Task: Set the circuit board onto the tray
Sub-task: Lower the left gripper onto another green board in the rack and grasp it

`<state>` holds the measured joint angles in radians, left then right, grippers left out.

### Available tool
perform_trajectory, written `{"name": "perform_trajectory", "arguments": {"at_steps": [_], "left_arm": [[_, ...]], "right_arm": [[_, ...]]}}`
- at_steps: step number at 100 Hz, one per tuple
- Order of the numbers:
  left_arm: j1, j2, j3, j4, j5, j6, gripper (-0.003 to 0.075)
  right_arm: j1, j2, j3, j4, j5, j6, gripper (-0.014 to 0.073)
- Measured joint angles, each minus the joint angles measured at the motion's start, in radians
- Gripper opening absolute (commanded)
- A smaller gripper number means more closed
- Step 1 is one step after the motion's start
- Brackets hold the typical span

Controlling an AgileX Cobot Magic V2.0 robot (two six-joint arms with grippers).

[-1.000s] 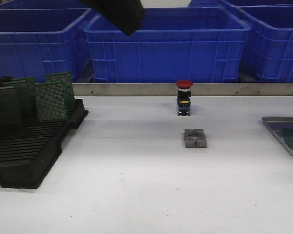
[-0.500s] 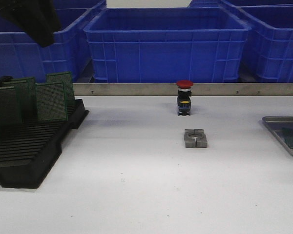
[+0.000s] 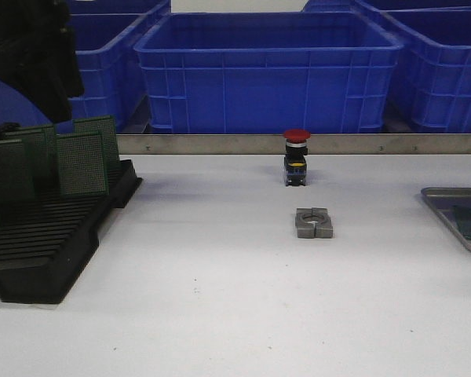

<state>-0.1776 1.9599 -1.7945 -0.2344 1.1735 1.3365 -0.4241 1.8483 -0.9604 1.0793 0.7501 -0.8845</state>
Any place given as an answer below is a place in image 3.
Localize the blue crate centre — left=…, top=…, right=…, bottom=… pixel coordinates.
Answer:
left=134, top=12, right=402, bottom=134

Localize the red emergency stop button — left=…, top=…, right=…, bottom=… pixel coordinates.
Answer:
left=283, top=129, right=311, bottom=186

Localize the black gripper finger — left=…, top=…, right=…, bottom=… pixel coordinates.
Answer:
left=0, top=1, right=85, bottom=123

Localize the blue crate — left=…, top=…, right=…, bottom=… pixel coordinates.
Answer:
left=302, top=0, right=471, bottom=12
left=0, top=13, right=148, bottom=129
left=66, top=0, right=170, bottom=15
left=380, top=9, right=471, bottom=134
left=134, top=12, right=402, bottom=134

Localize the blue crate rear left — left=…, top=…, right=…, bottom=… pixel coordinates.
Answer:
left=66, top=0, right=170, bottom=15

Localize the blue crate rear right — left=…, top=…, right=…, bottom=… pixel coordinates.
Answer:
left=302, top=0, right=471, bottom=12

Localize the green board middle left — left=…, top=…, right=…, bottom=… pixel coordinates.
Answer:
left=0, top=139, right=35, bottom=203

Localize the silver metal tray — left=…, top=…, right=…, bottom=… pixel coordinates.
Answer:
left=421, top=188, right=471, bottom=252

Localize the grey metal pipe clamp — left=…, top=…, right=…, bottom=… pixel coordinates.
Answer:
left=295, top=207, right=334, bottom=239

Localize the green board rear rack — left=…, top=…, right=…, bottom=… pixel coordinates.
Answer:
left=73, top=115, right=121, bottom=171

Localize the black slotted board rack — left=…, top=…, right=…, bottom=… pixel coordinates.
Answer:
left=0, top=159, right=142, bottom=304

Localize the green board back left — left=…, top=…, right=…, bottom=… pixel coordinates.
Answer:
left=4, top=124, right=58, bottom=189

